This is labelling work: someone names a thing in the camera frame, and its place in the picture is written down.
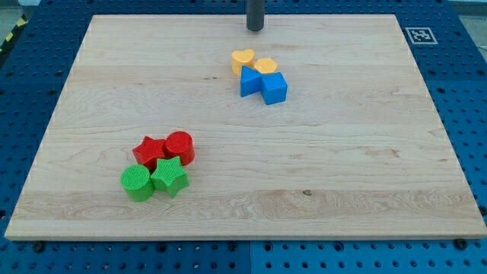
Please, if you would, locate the yellow hexagon block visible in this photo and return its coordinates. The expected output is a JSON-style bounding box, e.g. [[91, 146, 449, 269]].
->
[[253, 58, 279, 75]]

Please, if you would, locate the yellow heart block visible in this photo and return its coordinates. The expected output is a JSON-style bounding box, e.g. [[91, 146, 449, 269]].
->
[[231, 49, 255, 75]]

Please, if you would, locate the blue triangle block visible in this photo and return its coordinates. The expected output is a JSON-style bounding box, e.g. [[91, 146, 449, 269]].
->
[[240, 65, 263, 97]]

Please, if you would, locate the blue cube block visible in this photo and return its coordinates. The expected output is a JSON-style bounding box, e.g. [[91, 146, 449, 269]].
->
[[261, 72, 288, 105]]

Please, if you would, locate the red cylinder block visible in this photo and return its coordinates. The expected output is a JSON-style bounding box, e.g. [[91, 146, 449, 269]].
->
[[164, 131, 195, 166]]

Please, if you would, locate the green star block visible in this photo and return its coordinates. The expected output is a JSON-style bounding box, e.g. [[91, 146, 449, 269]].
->
[[150, 156, 189, 198]]

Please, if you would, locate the red star block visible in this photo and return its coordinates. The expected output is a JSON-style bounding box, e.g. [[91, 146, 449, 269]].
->
[[132, 136, 165, 172]]

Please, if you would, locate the light wooden board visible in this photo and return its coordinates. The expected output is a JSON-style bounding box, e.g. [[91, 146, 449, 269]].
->
[[5, 14, 486, 241]]

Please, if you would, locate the green cylinder block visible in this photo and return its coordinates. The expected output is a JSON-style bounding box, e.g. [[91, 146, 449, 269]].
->
[[120, 164, 154, 202]]

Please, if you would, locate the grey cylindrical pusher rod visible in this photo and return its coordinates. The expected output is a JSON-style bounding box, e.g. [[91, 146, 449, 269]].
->
[[246, 0, 266, 32]]

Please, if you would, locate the white fiducial marker tag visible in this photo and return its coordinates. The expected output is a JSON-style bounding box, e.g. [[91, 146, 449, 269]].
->
[[405, 27, 438, 45]]

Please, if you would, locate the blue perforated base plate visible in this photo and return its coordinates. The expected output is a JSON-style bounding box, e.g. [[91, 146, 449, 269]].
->
[[1, 0, 486, 273]]

